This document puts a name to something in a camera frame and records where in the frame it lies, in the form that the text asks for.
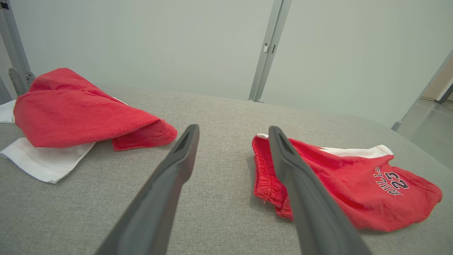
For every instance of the red and white basketball jersey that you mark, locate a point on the red and white basketball jersey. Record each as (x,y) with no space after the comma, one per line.
(78,113)

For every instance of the red basketball shorts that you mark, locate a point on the red basketball shorts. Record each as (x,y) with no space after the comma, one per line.
(354,191)

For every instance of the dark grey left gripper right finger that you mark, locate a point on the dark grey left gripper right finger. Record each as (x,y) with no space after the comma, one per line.
(318,219)

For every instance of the grey partition post with bracket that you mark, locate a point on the grey partition post with bracket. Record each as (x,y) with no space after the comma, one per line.
(12,42)

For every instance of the grey partition post with latch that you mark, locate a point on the grey partition post with latch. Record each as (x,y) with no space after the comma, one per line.
(274,35)

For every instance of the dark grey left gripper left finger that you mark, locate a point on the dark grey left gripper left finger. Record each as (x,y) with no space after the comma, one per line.
(155,212)

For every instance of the grey fabric sofa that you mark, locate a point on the grey fabric sofa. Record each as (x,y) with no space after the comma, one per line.
(219,159)

